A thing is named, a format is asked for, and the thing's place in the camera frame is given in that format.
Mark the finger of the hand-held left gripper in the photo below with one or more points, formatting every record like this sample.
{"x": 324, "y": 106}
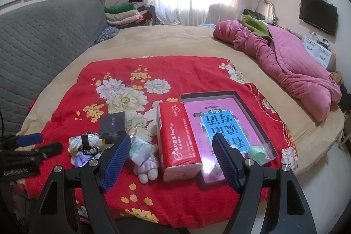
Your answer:
{"x": 49, "y": 150}
{"x": 28, "y": 139}

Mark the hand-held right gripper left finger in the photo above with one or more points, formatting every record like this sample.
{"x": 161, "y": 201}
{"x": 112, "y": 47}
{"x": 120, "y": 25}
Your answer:
{"x": 116, "y": 161}

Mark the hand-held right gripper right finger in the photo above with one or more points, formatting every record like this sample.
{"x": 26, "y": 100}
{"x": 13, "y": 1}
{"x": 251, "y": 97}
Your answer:
{"x": 224, "y": 164}

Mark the leopard print scrunchie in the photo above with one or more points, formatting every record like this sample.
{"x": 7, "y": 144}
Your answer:
{"x": 92, "y": 151}

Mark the small white tissue packet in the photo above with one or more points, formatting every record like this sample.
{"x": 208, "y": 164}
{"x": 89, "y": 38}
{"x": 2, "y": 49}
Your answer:
{"x": 141, "y": 150}

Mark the grey box with pink print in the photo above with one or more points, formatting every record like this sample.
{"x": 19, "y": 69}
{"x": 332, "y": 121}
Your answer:
{"x": 197, "y": 116}

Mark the green soft item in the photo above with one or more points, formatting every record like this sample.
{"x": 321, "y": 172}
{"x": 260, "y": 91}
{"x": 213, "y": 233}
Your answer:
{"x": 257, "y": 155}

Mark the white purple plush doll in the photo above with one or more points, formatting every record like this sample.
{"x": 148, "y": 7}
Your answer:
{"x": 148, "y": 171}

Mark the small black box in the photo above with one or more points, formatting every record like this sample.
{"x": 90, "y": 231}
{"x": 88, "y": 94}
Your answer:
{"x": 111, "y": 124}

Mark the red tissue pack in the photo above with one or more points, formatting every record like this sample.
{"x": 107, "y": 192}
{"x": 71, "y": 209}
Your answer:
{"x": 175, "y": 140}

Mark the grey quilted headboard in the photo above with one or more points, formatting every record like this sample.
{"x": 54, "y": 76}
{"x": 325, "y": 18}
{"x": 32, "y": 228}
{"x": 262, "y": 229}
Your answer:
{"x": 41, "y": 44}

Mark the red floral blanket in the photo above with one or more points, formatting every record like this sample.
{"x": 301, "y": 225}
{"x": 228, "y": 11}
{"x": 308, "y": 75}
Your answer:
{"x": 175, "y": 77}

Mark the pink quilt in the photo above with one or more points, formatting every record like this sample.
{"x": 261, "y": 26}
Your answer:
{"x": 290, "y": 64}

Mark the beige bed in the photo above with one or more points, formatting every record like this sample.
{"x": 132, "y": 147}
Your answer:
{"x": 192, "y": 42}

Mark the blue patterned pillow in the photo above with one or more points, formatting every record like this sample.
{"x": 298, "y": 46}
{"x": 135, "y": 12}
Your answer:
{"x": 107, "y": 34}

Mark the green cloth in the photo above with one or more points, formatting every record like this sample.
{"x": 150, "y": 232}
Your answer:
{"x": 256, "y": 25}

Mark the white drawer cabinet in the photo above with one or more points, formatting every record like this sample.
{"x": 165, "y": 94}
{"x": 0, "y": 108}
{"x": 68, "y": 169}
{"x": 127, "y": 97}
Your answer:
{"x": 316, "y": 50}

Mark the stack of folded clothes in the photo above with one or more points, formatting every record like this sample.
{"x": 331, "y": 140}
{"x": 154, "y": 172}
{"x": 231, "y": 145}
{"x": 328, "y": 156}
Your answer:
{"x": 123, "y": 14}

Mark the grey chair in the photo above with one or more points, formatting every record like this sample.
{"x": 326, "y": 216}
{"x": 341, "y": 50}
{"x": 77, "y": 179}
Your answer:
{"x": 216, "y": 14}

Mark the silver framed mirror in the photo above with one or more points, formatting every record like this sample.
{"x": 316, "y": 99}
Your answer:
{"x": 266, "y": 7}

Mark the black wall television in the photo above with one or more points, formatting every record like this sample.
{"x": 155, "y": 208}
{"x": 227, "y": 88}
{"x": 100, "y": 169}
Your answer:
{"x": 318, "y": 14}

